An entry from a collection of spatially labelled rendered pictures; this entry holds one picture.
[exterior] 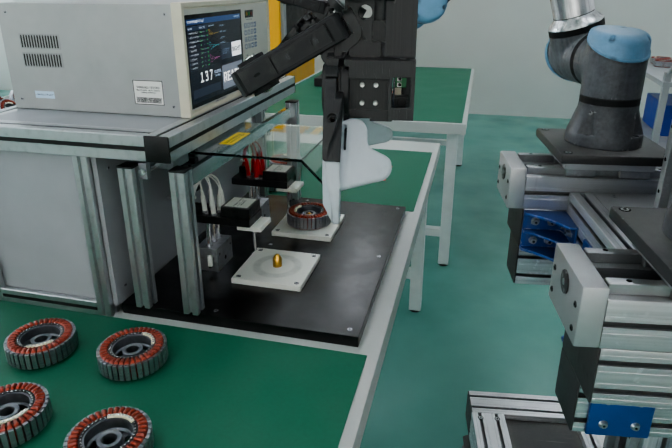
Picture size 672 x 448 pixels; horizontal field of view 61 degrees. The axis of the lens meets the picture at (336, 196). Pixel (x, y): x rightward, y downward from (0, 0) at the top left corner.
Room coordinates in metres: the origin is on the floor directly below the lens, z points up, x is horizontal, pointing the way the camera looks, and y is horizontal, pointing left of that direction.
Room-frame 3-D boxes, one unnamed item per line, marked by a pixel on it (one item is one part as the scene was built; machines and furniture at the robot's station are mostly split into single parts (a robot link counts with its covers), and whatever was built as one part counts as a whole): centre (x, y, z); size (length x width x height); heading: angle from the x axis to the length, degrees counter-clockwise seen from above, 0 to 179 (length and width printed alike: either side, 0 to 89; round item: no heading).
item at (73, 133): (1.29, 0.41, 1.09); 0.68 x 0.44 x 0.05; 166
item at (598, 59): (1.18, -0.57, 1.20); 0.13 x 0.12 x 0.14; 6
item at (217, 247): (1.13, 0.27, 0.80); 0.08 x 0.05 x 0.06; 166
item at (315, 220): (1.33, 0.07, 0.80); 0.11 x 0.11 x 0.04
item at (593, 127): (1.17, -0.57, 1.09); 0.15 x 0.15 x 0.10
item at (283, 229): (1.33, 0.07, 0.78); 0.15 x 0.15 x 0.01; 76
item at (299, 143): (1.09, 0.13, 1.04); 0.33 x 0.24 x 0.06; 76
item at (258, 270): (1.09, 0.13, 0.78); 0.15 x 0.15 x 0.01; 76
